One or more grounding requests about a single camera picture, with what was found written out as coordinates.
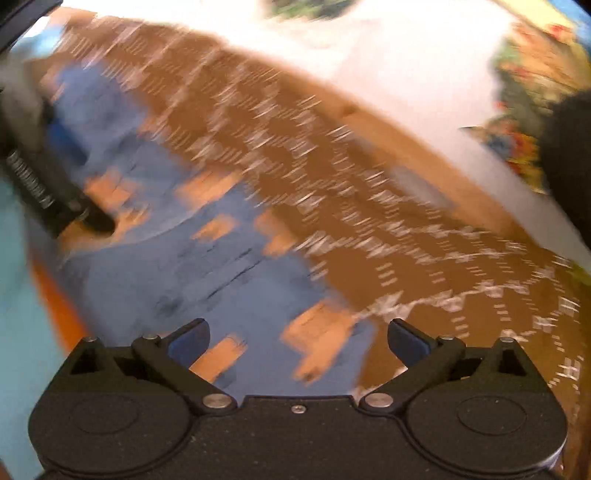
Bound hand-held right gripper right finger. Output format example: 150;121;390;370
358;318;533;415

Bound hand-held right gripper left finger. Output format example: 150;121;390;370
58;318;238;415

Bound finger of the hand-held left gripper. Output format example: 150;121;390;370
68;196;117;235

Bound blue pants with orange print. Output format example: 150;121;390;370
44;62;376;385

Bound colourful striped bed sheet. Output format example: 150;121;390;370
0;175;95;480

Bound brown patterned blanket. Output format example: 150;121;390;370
28;14;591;416

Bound dark cloth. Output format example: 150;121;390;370
537;90;591;210

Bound orange flower wall poster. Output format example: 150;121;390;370
459;18;591;197

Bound cartoon figure wall poster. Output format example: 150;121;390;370
261;0;354;20

